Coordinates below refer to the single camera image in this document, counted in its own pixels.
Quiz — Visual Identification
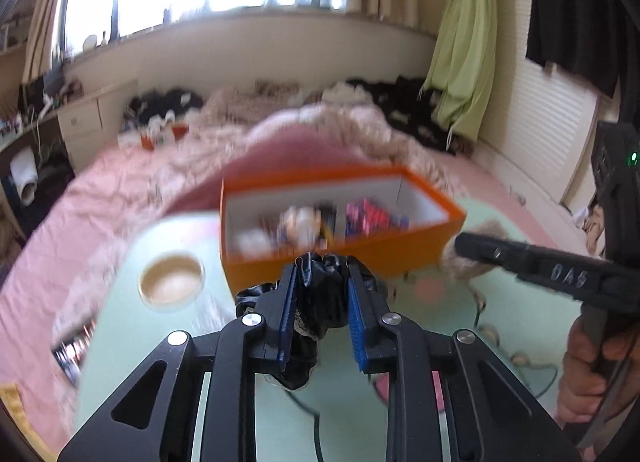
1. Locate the yellow cloth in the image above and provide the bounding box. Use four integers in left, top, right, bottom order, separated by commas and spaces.
0, 382, 56, 462

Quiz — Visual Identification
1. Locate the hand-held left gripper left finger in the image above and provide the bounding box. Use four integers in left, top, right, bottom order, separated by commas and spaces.
59, 262, 301, 462

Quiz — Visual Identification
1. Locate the black hanging garment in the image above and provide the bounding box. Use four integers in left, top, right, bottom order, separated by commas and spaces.
525, 0, 640, 98

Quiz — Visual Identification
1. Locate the white plastic-wrapped ball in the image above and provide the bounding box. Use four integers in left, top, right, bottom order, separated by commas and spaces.
235, 229, 273, 255

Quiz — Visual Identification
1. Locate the white drawer cabinet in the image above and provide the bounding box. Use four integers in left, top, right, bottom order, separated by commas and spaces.
57, 82, 141, 168

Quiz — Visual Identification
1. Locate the light green hanging garment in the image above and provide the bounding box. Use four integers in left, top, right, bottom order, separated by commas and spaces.
425, 0, 501, 140

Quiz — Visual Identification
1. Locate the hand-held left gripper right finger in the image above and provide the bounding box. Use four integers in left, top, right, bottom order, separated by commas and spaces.
345, 262, 583, 462

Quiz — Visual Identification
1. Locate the black clothes pile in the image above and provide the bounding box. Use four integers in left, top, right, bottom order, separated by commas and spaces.
127, 87, 206, 118

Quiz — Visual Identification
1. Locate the person's right hand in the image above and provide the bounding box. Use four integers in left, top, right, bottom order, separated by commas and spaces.
557, 314, 640, 423

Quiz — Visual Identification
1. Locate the pink fluffy blanket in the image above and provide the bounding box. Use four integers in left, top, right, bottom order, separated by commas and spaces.
192, 82, 451, 183

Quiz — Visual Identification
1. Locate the thin black cable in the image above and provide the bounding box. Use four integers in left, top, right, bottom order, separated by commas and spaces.
285, 387, 323, 462

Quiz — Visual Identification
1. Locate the white paper roll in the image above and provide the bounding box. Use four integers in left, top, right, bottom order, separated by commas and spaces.
10, 147, 41, 205

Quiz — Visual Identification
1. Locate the white-haired doll figure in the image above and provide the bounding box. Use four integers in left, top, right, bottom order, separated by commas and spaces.
277, 204, 326, 248

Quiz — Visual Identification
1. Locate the white louvered panel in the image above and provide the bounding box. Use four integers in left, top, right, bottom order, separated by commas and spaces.
475, 59, 601, 208

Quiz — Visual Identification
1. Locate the black lace-trimmed pouch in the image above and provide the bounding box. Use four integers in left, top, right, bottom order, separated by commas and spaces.
235, 251, 386, 390

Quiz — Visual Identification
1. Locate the green cartoon desktop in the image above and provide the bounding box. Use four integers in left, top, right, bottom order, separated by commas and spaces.
75, 194, 608, 462

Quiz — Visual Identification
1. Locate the pink bedsheet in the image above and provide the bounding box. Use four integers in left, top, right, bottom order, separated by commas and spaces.
0, 142, 261, 443

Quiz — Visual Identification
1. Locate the small orange packet box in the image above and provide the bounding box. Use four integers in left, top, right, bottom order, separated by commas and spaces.
140, 124, 191, 150

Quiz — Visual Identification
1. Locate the black furry pouch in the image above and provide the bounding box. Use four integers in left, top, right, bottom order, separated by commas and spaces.
440, 221, 506, 285

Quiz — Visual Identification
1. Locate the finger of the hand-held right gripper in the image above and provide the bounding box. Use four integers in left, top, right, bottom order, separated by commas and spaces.
454, 231, 536, 284

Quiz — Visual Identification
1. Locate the dark clothes heap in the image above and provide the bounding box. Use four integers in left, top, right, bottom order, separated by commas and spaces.
345, 74, 476, 155

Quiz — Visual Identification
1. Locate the cluttered side desk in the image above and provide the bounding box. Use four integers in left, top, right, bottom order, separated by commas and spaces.
0, 87, 76, 203

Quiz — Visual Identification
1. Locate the orange cardboard box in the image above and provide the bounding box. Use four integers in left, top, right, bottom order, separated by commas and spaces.
219, 166, 468, 295

